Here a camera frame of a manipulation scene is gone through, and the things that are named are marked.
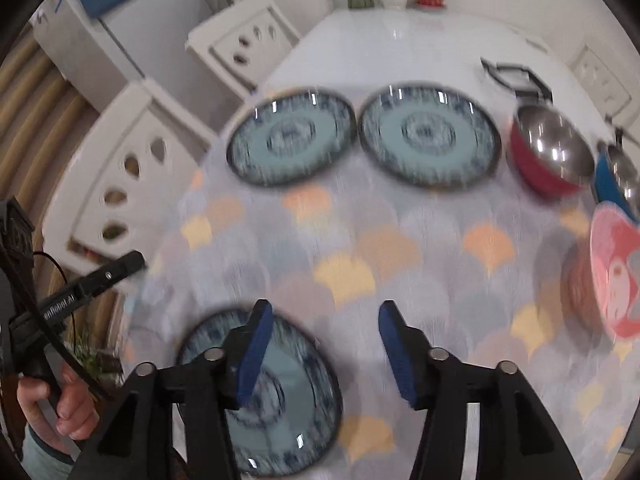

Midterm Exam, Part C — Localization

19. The white chair far right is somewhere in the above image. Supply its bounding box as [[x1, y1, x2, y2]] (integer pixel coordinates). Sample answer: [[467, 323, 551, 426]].
[[570, 42, 639, 128]]

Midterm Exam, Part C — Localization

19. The blue patterned plate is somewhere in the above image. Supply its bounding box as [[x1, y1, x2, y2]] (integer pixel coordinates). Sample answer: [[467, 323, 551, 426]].
[[176, 308, 344, 478], [226, 89, 357, 188], [358, 82, 502, 191]]

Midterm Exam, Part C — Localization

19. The red steel bowl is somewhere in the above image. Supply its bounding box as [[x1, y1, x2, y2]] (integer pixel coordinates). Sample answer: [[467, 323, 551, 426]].
[[509, 102, 596, 200]]

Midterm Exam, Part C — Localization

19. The blue steel bowl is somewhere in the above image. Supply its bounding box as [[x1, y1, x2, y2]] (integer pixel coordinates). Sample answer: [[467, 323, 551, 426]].
[[592, 141, 639, 221]]

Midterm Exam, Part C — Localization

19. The white chair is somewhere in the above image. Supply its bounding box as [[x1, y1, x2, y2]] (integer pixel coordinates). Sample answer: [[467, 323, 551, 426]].
[[570, 42, 639, 128], [186, 0, 300, 100], [42, 79, 218, 274]]

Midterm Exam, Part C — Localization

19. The person's left hand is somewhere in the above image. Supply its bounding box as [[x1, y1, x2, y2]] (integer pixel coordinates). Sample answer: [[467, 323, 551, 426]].
[[17, 363, 100, 454]]

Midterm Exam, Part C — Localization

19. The pink cartoon bowl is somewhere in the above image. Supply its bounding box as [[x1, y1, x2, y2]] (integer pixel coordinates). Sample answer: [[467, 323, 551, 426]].
[[568, 202, 639, 340]]

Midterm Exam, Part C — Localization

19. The white chair near left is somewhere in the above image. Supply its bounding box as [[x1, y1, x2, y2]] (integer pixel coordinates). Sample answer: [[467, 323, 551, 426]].
[[42, 79, 218, 274]]

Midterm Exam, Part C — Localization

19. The white refrigerator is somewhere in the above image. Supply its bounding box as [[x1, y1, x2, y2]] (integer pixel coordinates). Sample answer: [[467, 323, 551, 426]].
[[30, 0, 224, 122]]

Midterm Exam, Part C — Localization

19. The scallop patterned placemat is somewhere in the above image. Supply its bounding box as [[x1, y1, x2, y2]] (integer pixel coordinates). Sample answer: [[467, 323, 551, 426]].
[[124, 145, 639, 479]]

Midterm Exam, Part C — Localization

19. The white chair far left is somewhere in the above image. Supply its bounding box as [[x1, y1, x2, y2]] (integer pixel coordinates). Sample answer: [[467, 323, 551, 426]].
[[186, 0, 300, 100]]

